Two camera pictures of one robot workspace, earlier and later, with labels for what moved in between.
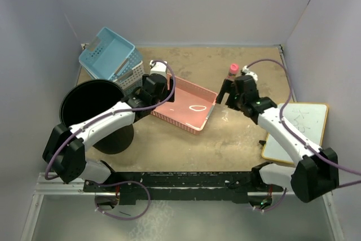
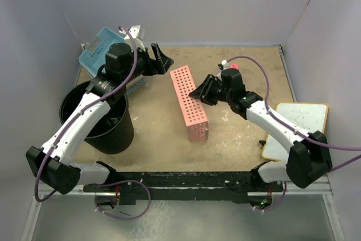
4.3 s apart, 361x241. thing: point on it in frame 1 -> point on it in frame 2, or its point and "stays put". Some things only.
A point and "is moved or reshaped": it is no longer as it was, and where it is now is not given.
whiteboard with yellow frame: x=308 y=121 stays put
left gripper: x=165 y=92 -> x=163 y=62
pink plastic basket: x=192 y=106 is moved or reshaped
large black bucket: x=89 y=97 stays put
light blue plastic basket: x=110 y=56 stays put
